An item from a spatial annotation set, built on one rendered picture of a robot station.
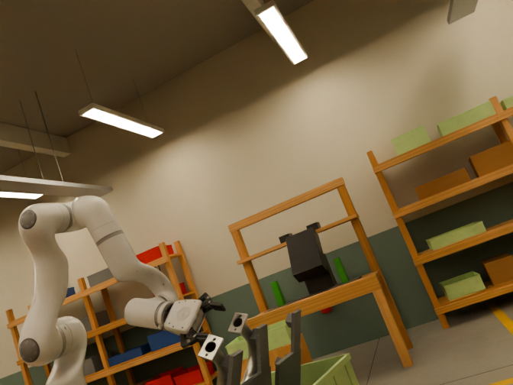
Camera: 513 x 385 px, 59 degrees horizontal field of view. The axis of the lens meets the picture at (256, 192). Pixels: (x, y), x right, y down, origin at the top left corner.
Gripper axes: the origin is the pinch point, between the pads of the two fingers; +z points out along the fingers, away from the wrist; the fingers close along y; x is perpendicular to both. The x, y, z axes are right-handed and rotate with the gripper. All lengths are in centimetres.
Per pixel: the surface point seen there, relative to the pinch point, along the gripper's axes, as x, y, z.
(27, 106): 82, 318, -519
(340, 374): 28.6, 2.5, 27.4
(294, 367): 25.0, 0.7, 14.4
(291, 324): 15.8, 9.8, 14.5
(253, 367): 10.7, -6.6, 10.1
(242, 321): -2.5, 0.0, 10.3
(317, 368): 36.7, 6.2, 16.3
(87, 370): 387, 82, -488
